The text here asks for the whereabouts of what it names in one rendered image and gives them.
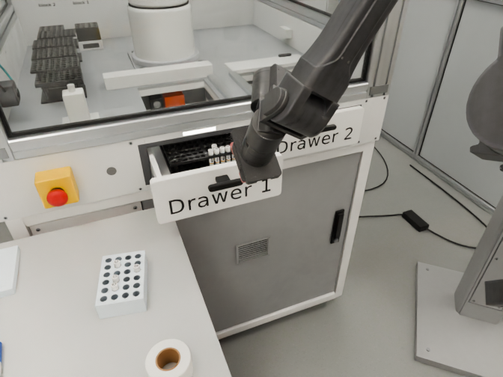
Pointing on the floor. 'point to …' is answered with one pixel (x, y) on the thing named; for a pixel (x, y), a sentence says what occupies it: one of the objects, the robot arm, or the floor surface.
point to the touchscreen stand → (462, 310)
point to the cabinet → (257, 239)
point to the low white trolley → (81, 255)
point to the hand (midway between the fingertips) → (247, 171)
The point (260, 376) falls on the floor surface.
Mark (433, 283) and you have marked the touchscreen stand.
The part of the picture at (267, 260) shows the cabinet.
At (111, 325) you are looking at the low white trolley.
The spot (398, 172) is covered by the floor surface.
